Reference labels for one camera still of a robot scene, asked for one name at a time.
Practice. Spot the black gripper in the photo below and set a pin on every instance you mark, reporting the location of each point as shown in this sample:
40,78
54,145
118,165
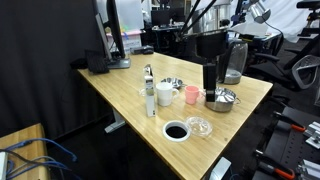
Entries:
209,46

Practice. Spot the clear glass bowl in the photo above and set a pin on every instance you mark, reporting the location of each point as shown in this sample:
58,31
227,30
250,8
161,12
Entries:
199,126

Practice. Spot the pink plastic cup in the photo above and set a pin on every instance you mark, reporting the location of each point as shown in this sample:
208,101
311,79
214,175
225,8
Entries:
191,94

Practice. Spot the glass electric kettle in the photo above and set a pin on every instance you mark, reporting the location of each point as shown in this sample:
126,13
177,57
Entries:
232,62

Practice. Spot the steel pot with lid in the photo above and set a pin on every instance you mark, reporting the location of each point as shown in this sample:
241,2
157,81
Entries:
221,99

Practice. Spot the small steel strainer pan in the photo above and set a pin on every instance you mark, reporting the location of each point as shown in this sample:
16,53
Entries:
175,82

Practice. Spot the white ceramic mug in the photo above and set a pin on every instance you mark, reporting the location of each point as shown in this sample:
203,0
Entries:
166,93

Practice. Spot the clear plastic storage bin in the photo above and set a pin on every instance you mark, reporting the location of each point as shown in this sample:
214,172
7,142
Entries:
130,39

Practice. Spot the grey office chair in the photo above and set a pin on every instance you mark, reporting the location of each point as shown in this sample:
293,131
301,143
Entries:
300,76

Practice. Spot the black computer monitor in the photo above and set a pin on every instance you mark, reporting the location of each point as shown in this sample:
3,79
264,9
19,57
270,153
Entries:
117,59

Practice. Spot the black keyboard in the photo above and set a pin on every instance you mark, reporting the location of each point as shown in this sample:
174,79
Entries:
96,62

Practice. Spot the white desk cable grommet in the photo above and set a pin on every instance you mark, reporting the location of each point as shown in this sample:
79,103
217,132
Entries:
176,131

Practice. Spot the orange handled tool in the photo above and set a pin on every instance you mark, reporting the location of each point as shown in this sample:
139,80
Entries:
293,124

